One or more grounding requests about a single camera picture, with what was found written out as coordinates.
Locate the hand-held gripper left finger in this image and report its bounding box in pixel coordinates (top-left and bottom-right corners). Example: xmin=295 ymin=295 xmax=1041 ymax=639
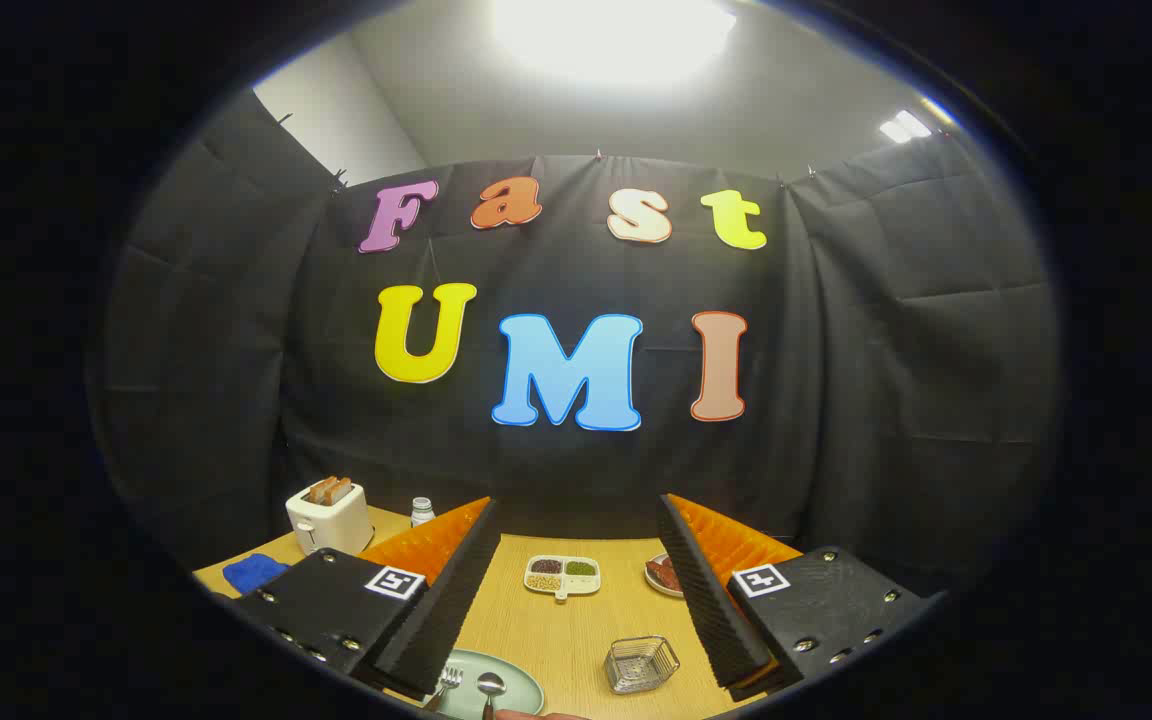
xmin=233 ymin=497 xmax=502 ymax=699

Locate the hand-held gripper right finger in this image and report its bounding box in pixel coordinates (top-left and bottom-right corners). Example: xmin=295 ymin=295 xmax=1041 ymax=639
xmin=658 ymin=493 xmax=947 ymax=703

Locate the wooden handled fork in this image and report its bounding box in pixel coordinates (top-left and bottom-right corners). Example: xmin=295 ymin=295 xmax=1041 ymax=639
xmin=423 ymin=665 xmax=464 ymax=713

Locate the plate of meat and vegetables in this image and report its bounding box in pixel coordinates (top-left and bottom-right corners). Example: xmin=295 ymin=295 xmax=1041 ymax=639
xmin=644 ymin=553 xmax=687 ymax=599

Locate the white divided bean dish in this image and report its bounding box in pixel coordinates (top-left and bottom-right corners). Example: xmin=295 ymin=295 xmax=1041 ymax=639
xmin=523 ymin=556 xmax=602 ymax=603

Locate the green round plate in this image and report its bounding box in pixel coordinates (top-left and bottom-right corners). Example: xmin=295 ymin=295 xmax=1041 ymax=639
xmin=431 ymin=649 xmax=545 ymax=719

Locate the white toaster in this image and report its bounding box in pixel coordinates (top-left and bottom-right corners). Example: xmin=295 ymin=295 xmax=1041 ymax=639
xmin=285 ymin=480 xmax=375 ymax=557

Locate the blue folded cloth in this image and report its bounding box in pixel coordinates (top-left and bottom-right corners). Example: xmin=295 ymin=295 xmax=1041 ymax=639
xmin=222 ymin=553 xmax=290 ymax=594

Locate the black backdrop cloth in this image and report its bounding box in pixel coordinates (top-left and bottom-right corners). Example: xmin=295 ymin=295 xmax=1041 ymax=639
xmin=86 ymin=90 xmax=1062 ymax=601

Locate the small ceiling light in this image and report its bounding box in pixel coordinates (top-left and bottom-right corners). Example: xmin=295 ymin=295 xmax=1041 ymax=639
xmin=879 ymin=109 xmax=933 ymax=144

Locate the large ceiling light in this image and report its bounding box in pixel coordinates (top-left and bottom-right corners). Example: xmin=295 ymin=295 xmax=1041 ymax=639
xmin=488 ymin=0 xmax=739 ymax=86

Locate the metal wire basket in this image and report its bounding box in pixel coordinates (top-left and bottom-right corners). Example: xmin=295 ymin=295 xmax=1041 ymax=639
xmin=604 ymin=635 xmax=681 ymax=696

